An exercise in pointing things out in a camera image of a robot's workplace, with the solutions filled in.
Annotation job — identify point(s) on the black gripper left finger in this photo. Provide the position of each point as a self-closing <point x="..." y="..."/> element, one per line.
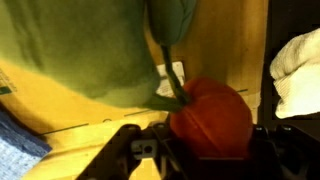
<point x="124" y="152"/>

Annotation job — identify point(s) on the white terry towel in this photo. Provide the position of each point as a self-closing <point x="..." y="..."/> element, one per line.
<point x="296" y="74"/>

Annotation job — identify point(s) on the large cardboard box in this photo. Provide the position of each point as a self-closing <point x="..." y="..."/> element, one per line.
<point x="224" y="42"/>

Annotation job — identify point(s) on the blue sponge cloth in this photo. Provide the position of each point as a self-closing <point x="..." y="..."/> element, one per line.
<point x="19" y="150"/>

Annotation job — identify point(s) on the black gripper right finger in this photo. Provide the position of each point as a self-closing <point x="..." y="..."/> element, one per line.
<point x="285" y="153"/>

